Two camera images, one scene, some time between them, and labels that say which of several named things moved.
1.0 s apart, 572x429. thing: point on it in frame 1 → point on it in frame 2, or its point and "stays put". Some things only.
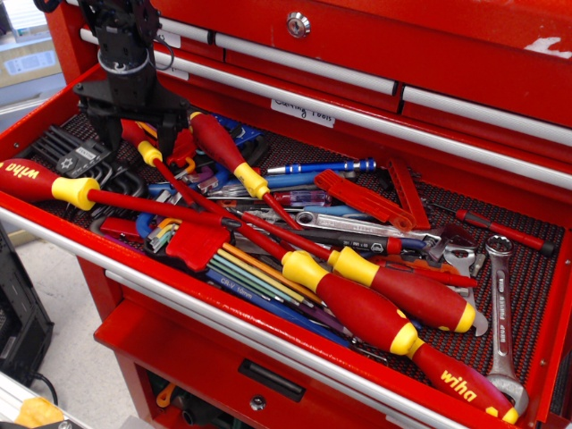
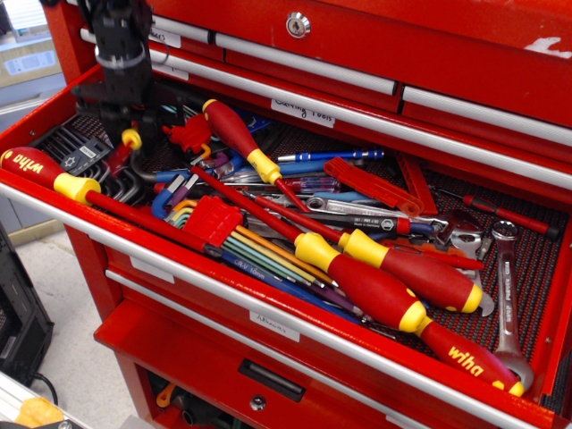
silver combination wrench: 500,248 → 503,233
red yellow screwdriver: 212,136 → 256,156
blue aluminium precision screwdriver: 367,164 → 304,156
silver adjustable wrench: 458,242 → 469,229
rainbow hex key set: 206,246 → 220,225
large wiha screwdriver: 25,180 → 34,165
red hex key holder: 184,147 → 192,135
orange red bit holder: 331,181 → 355,178
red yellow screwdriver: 403,293 → 405,270
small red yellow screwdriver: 151,154 → 131,140
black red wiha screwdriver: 367,243 → 369,223
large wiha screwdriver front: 378,323 → 382,300
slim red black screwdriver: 546,247 → 515,218
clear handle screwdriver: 290,197 → 315,185
